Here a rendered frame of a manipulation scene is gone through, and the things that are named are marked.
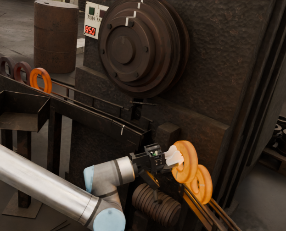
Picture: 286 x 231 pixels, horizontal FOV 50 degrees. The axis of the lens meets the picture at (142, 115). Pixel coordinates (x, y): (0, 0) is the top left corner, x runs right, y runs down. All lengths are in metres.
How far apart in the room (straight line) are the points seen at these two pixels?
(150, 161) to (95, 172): 0.19
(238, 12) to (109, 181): 0.84
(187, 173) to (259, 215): 1.41
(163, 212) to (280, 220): 1.27
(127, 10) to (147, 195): 0.83
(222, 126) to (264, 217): 1.18
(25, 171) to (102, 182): 0.25
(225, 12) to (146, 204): 0.90
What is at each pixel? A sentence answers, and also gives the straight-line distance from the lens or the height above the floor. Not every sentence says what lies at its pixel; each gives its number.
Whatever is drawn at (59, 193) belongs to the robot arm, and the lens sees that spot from 0.91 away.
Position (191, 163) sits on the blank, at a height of 0.86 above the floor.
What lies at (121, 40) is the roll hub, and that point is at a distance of 1.35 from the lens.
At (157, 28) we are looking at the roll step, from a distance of 1.31.
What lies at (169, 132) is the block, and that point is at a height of 0.80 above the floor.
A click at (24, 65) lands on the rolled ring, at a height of 0.77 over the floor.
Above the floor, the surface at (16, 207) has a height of 0.01.
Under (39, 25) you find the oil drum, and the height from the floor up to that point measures 0.61.
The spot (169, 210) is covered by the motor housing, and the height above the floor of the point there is 0.52.
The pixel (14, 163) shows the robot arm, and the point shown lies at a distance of 0.93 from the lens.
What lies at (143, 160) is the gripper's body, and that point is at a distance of 1.06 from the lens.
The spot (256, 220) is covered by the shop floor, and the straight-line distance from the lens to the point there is 2.39.
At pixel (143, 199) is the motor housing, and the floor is 0.50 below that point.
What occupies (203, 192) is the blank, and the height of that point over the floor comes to 0.72.
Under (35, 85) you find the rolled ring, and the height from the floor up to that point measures 0.67.
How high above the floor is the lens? 1.43
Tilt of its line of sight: 25 degrees down
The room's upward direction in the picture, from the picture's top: 10 degrees clockwise
